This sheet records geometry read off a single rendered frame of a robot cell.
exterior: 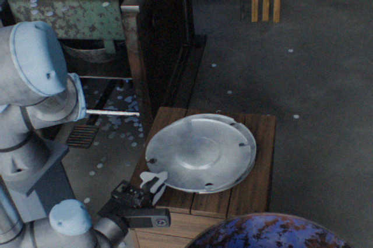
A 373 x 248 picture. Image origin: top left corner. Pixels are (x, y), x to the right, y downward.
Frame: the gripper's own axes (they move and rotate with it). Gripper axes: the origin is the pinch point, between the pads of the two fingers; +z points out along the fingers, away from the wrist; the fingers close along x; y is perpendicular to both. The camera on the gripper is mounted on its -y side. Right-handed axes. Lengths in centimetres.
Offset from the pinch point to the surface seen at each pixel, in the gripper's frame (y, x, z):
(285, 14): 30, 30, 166
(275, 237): -31.9, 0.5, -3.8
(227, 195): -14.8, 4.9, 5.9
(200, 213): -11.0, 6.4, -1.8
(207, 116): 3.7, 0.6, 28.5
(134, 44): 34, -14, 34
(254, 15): 43, 27, 152
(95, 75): 58, 7, 38
